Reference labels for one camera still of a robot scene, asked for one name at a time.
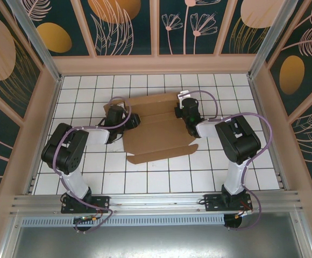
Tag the brown cardboard paper box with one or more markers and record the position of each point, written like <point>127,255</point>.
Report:
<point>158,131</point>

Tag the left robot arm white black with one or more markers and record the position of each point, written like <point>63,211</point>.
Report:
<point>75,182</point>

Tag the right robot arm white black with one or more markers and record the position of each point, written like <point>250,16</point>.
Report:
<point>234,177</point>

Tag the small green circuit board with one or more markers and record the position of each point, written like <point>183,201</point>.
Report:
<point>85,218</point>

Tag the grey sheet metal panel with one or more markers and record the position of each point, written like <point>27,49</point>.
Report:
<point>156,242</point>

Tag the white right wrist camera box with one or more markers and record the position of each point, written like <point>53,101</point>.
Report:
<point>183,94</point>

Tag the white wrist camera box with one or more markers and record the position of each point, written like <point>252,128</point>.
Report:
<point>183,94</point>
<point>121,103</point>

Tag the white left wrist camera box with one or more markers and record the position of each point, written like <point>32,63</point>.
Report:
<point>121,103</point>

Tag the thin aluminium side rail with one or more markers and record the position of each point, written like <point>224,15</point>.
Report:
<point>53,104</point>
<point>258,107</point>

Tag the aluminium frame rail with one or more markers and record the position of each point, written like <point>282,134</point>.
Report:
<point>158,200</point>

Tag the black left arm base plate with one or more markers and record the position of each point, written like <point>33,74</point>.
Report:
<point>102,201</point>

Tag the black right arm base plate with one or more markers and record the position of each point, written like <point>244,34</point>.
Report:
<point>212,201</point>

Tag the aluminium corner post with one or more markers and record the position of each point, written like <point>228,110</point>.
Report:
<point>271,37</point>
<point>38,43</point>

